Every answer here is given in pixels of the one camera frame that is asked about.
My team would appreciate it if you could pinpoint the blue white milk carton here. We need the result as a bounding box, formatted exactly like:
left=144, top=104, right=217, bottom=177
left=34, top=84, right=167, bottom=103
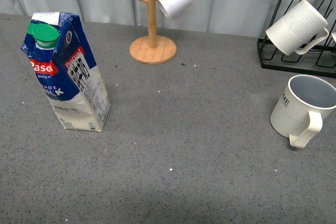
left=21, top=12, right=111, bottom=132

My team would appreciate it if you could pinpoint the cream ribbed mug grey inside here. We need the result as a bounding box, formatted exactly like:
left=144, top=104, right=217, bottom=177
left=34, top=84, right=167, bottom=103
left=270, top=74, right=335, bottom=148

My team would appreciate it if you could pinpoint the wooden mug tree stand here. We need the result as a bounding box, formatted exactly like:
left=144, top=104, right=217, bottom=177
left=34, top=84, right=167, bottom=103
left=130, top=0, right=177, bottom=65

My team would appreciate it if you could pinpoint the black wire mug rack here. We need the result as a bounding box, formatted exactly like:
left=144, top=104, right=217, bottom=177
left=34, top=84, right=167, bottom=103
left=257, top=0, right=335, bottom=78

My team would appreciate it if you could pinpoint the cream ribbed mug on rack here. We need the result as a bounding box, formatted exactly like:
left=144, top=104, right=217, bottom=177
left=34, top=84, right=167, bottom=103
left=266, top=0, right=329, bottom=56

